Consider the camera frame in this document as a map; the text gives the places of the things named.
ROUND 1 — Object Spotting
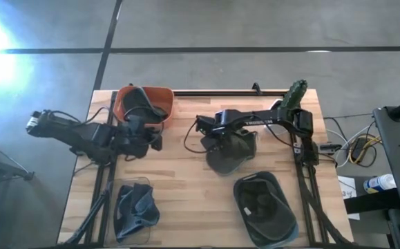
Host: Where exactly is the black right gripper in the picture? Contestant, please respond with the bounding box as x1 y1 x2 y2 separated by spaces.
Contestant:
195 113 238 153

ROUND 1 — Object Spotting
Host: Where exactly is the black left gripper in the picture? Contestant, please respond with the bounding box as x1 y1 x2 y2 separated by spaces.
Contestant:
116 116 164 159

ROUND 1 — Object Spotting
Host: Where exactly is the olive green cap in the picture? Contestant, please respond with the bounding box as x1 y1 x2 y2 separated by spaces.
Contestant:
200 129 258 176

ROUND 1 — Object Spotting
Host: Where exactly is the orange plastic bin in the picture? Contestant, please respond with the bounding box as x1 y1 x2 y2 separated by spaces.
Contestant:
113 85 175 131

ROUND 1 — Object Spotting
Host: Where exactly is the white plant pot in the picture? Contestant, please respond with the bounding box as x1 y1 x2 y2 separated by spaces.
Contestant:
263 98 303 136

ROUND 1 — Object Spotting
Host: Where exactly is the clear plastic bin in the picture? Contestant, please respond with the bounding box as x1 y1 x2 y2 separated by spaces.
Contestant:
104 176 152 245

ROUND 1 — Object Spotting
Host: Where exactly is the green cactus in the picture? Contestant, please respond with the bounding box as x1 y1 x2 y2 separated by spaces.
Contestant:
280 79 309 111

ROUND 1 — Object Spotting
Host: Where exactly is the black tripod leg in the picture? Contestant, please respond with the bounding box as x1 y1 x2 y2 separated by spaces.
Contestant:
64 182 113 245

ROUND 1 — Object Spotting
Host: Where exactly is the small black box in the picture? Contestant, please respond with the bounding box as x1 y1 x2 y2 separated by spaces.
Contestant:
318 142 343 155

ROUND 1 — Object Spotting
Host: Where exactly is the blue grey plastic bin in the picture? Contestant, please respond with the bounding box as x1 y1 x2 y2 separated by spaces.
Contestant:
233 171 299 249

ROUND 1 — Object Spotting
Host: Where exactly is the white paper sheet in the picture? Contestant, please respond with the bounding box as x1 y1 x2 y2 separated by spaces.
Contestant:
337 175 361 221

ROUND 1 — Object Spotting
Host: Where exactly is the black power adapter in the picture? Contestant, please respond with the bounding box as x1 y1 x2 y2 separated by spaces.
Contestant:
353 137 370 160

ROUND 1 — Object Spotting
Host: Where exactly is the black flat bar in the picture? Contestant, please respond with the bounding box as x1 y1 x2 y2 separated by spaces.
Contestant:
343 188 400 214

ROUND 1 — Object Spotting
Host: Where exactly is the white blue spray can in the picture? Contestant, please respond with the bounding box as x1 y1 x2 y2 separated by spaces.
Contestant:
363 173 397 194

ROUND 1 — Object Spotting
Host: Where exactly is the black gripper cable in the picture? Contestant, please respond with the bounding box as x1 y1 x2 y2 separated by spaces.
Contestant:
183 119 208 154

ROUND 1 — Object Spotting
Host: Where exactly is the black aluminium table frame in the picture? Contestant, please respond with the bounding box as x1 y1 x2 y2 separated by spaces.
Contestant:
57 89 351 247

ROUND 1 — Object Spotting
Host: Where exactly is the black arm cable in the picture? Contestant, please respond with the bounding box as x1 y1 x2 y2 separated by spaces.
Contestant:
49 106 113 126

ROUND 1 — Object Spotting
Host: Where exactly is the white floor cable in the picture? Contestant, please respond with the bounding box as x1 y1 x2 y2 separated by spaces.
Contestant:
325 122 377 169

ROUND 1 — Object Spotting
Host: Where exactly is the yellow floor cable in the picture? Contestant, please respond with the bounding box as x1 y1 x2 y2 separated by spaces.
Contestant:
347 135 383 165

